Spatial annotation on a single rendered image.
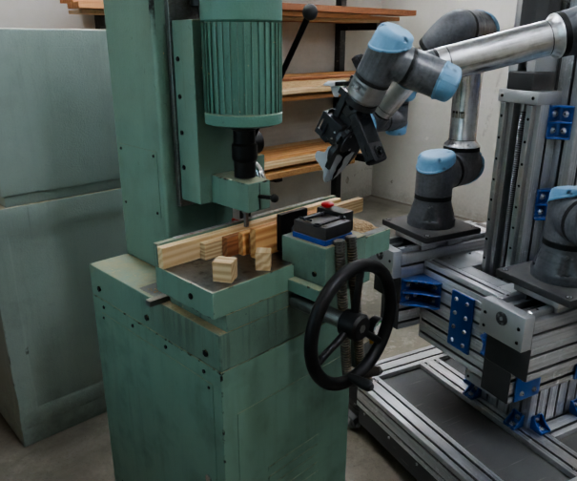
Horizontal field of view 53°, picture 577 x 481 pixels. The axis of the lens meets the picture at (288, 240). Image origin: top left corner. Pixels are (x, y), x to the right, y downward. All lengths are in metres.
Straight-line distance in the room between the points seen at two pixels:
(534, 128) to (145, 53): 1.01
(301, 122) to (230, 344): 3.55
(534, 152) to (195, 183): 0.90
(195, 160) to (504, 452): 1.25
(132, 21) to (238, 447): 1.02
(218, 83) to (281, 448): 0.88
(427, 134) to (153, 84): 3.78
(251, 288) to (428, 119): 3.89
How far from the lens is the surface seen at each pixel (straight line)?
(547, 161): 1.73
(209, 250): 1.33
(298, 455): 1.58
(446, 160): 1.82
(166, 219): 1.48
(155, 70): 1.42
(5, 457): 2.36
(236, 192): 1.35
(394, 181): 5.26
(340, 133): 1.23
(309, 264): 1.26
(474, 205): 4.85
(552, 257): 1.53
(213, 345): 1.24
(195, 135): 1.38
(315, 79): 4.09
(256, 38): 1.25
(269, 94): 1.28
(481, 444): 1.96
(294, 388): 1.45
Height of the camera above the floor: 1.38
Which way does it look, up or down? 19 degrees down
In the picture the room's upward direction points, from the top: straight up
